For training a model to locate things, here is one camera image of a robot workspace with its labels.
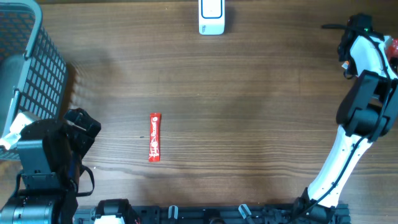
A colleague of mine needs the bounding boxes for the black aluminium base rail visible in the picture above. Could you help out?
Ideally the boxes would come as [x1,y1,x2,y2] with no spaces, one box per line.
[73,204,351,224]

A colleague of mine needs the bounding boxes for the grey plastic mesh basket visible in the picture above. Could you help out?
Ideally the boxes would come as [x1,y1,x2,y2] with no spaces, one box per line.
[1,0,68,137]

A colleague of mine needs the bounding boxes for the white barcode scanner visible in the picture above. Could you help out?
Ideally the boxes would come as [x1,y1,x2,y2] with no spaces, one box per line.
[198,0,225,35]

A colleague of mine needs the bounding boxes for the red stick sachet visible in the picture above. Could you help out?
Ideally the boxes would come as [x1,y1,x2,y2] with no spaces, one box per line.
[148,113,161,162]

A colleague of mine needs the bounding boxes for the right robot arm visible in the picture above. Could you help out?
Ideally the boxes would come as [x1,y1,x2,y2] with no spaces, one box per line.
[289,13,397,223]

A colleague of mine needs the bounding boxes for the red candy bag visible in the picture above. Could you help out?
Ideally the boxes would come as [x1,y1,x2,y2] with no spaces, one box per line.
[386,39,398,61]

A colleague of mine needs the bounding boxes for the black left camera cable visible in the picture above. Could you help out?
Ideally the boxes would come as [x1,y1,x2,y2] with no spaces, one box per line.
[74,164,95,197]

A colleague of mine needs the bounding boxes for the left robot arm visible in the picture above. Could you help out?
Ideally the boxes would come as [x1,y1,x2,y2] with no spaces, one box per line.
[1,108,142,223]

